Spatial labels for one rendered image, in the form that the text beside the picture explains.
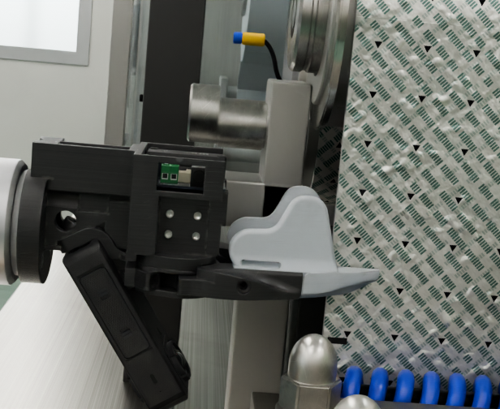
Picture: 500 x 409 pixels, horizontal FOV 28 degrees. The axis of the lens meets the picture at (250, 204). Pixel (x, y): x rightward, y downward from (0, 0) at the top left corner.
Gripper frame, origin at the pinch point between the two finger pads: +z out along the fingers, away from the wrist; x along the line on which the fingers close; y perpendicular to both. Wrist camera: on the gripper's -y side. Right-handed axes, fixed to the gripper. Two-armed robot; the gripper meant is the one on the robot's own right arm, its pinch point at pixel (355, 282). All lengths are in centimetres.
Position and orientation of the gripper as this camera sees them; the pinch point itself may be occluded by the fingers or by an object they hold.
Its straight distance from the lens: 62.7
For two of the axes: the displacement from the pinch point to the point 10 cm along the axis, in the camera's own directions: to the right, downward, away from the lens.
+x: -0.4, -1.6, 9.9
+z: 10.0, 0.8, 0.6
